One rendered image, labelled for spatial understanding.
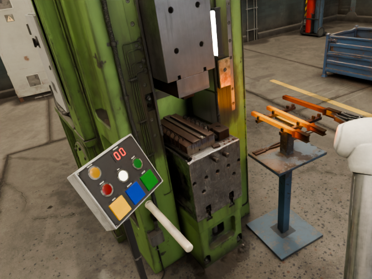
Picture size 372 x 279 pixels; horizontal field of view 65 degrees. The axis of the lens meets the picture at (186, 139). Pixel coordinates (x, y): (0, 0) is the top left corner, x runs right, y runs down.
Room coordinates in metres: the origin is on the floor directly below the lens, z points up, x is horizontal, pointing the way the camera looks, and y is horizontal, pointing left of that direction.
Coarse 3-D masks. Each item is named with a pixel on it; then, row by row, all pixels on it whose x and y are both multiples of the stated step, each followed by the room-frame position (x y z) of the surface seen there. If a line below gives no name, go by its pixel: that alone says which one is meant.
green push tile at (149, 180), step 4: (148, 172) 1.13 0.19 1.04; (144, 176) 1.11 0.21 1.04; (148, 176) 1.12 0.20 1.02; (152, 176) 1.13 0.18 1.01; (144, 180) 1.09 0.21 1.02; (148, 180) 1.10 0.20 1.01; (152, 180) 1.11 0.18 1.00; (156, 180) 1.12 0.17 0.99; (144, 184) 1.08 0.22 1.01; (148, 184) 1.09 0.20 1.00; (152, 184) 1.10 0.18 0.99; (148, 188) 1.07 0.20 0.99
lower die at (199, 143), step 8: (168, 120) 1.75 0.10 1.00; (184, 120) 1.73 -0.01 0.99; (168, 128) 1.66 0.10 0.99; (176, 128) 1.63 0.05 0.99; (184, 128) 1.60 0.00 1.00; (200, 128) 1.58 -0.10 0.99; (168, 136) 1.57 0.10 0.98; (176, 136) 1.55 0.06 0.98; (184, 136) 1.52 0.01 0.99; (192, 136) 1.50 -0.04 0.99; (208, 136) 1.48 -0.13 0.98; (176, 144) 1.50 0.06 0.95; (184, 144) 1.44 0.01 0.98; (192, 144) 1.43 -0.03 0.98; (200, 144) 1.46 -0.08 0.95; (208, 144) 1.48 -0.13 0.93; (192, 152) 1.42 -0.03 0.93
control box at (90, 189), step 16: (128, 144) 1.18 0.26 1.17; (96, 160) 1.04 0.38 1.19; (112, 160) 1.08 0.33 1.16; (128, 160) 1.12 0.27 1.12; (144, 160) 1.17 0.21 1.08; (80, 176) 0.96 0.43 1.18; (112, 176) 1.03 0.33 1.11; (128, 176) 1.07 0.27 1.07; (80, 192) 0.96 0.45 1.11; (96, 192) 0.94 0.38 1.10; (112, 192) 0.98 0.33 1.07; (144, 192) 1.06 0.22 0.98; (96, 208) 0.92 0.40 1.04; (112, 224) 0.88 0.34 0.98
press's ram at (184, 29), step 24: (144, 0) 1.46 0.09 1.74; (168, 0) 1.42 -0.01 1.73; (192, 0) 1.48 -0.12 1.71; (144, 24) 1.49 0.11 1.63; (168, 24) 1.41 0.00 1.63; (192, 24) 1.47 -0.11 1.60; (168, 48) 1.40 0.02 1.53; (192, 48) 1.46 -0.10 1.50; (168, 72) 1.39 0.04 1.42; (192, 72) 1.46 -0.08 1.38
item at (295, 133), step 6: (252, 114) 1.69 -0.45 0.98; (258, 114) 1.66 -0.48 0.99; (264, 120) 1.59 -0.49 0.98; (270, 120) 1.55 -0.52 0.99; (276, 126) 1.50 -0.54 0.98; (282, 126) 1.46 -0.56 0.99; (288, 126) 1.45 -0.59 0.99; (288, 132) 1.41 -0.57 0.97; (294, 132) 1.37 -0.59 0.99; (300, 132) 1.34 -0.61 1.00; (300, 138) 1.34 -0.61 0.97; (306, 138) 1.31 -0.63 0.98
